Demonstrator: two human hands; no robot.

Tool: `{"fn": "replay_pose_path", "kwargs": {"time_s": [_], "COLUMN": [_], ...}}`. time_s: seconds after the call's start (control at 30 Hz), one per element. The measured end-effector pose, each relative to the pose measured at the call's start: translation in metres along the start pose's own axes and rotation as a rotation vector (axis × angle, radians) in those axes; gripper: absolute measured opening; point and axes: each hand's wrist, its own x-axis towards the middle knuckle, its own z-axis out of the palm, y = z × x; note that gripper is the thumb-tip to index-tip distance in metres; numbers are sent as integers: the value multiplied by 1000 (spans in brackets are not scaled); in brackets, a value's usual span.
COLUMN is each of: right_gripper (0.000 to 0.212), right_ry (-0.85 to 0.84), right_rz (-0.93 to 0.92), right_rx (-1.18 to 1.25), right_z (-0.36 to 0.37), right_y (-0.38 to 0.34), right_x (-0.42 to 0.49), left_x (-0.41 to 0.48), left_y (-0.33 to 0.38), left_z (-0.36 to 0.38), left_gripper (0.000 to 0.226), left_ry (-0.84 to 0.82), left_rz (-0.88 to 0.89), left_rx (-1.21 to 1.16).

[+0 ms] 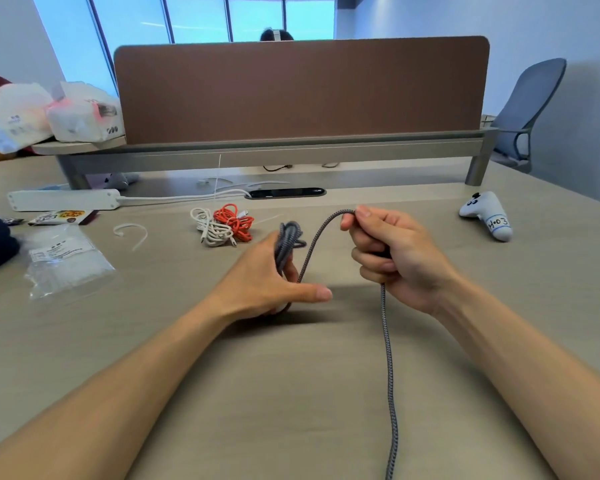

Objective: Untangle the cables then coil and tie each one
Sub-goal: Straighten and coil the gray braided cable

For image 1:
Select white power strip cord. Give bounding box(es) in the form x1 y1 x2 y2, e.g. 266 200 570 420
118 188 253 205

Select white printed snack packet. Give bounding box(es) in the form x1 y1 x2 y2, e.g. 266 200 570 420
28 209 99 227

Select white tissue pack pink label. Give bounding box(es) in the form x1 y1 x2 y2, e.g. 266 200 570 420
46 81 126 144

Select grey braided cable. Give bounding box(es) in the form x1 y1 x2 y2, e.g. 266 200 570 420
273 208 400 480

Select white labelled hand controller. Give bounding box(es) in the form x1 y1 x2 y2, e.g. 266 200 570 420
459 191 514 243

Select person's left forearm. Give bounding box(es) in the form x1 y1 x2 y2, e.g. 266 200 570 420
0 300 231 480

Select brown desk divider panel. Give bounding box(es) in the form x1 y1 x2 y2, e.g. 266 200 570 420
113 35 491 145

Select clear bag of zip ties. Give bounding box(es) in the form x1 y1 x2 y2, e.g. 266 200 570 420
23 224 116 301

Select grey office chair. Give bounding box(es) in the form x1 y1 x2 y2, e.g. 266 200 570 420
485 57 567 174

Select person's right forearm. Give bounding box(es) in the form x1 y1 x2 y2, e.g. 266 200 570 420
429 277 600 480

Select round beige shelf board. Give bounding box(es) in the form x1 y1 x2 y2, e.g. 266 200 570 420
31 136 127 156

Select red cable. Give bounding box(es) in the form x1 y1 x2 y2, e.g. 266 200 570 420
213 203 255 243

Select person's left hand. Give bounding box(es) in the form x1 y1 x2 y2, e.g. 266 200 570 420
207 230 334 323

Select grey metal desk shelf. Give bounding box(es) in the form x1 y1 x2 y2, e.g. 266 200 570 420
55 127 499 191

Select white cable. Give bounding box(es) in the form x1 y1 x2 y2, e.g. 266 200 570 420
189 208 238 248

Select large glass window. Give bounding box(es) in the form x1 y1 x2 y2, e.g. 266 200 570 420
31 0 337 95

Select white power strip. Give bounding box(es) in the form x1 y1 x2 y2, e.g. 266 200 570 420
7 188 122 213

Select person's right hand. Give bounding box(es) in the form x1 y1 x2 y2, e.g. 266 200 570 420
339 204 459 317

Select small white rounded object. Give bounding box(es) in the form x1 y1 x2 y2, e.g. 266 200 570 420
102 173 140 191

